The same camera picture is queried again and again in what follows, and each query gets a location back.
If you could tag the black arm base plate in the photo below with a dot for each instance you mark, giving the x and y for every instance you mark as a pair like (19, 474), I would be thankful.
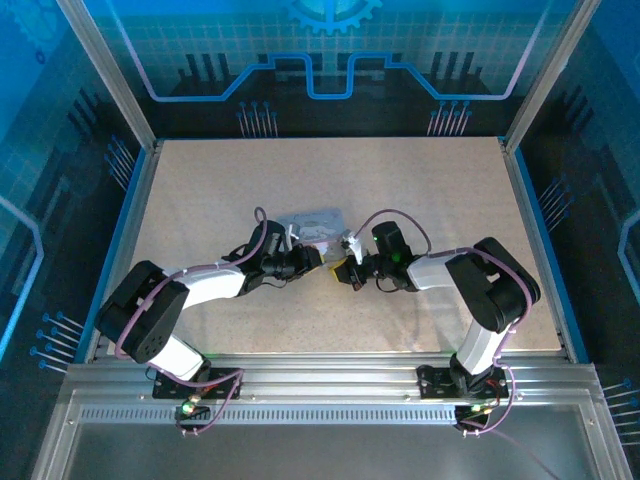
(432, 382)
(225, 375)

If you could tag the clear plastic bag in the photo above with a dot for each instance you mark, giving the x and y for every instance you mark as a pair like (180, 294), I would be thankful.
(315, 222)

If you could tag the small lit circuit board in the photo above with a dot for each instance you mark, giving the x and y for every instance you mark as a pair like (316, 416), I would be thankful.
(475, 410)
(189, 407)

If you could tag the blue table edge trim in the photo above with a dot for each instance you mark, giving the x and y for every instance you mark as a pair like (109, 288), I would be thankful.
(543, 225)

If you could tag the long aluminium frame rail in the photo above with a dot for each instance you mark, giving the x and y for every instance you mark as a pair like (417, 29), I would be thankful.
(325, 380)

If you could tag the aluminium side frame rail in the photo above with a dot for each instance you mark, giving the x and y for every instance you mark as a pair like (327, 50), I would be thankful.
(531, 225)
(137, 220)

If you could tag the grey metal tray panel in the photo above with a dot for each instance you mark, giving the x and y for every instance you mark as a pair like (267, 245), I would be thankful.
(320, 455)

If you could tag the aluminium corner post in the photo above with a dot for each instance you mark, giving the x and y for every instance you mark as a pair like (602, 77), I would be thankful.
(550, 70)
(110, 75)

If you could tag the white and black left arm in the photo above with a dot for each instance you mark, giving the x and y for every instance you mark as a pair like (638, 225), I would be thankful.
(215, 282)

